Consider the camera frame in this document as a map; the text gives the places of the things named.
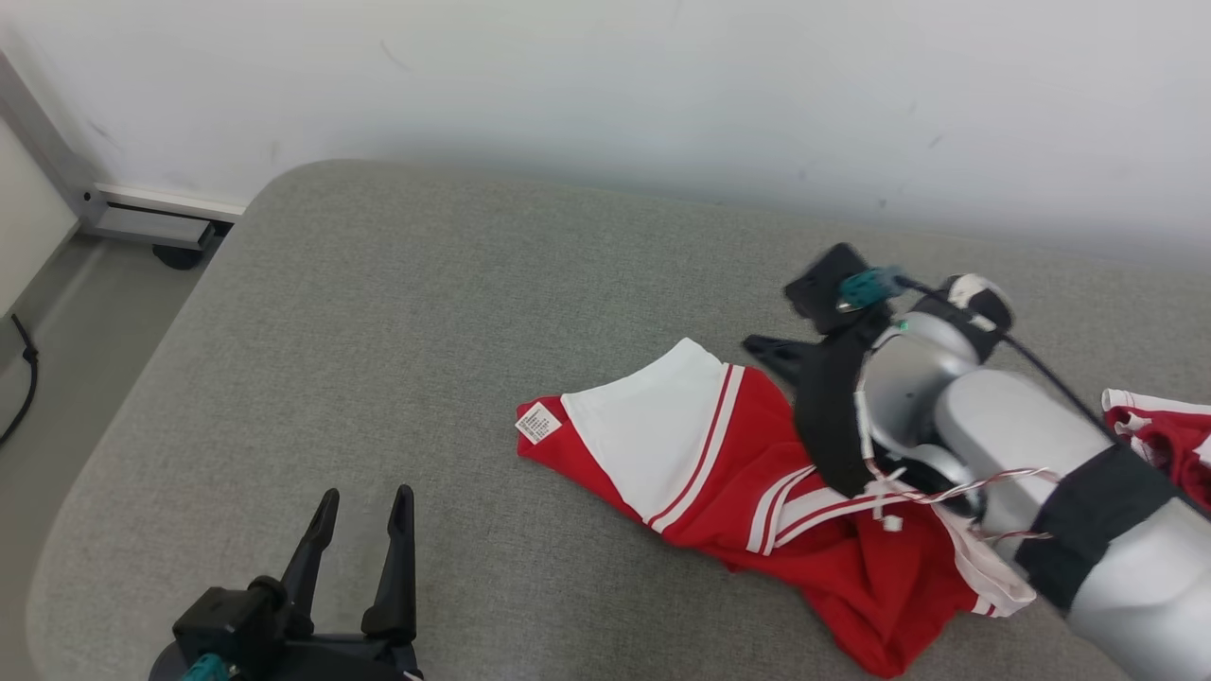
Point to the grey metal post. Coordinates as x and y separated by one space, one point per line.
43 132

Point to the grey metal bar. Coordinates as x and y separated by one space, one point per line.
151 227

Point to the white baseboard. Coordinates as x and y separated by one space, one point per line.
170 200

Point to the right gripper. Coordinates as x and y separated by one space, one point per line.
828 407

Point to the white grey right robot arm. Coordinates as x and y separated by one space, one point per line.
1003 426

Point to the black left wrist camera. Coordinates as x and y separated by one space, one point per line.
227 615

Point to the black caster foot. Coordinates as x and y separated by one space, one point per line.
178 257

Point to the red shorts with print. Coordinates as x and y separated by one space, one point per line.
1168 445

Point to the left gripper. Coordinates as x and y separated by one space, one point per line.
322 660

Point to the red and white shirt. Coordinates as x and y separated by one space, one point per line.
719 454

